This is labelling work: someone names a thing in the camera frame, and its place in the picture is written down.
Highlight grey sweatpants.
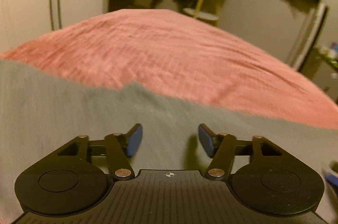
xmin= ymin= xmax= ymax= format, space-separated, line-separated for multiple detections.
xmin=1 ymin=60 xmax=337 ymax=223

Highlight dark cabinet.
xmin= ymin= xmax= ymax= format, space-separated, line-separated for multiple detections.
xmin=300 ymin=47 xmax=337 ymax=95

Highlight pink ribbed bedspread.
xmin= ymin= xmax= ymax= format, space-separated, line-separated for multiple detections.
xmin=1 ymin=9 xmax=337 ymax=129

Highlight grey soundbar shelf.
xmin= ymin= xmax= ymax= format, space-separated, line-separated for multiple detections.
xmin=286 ymin=3 xmax=329 ymax=70

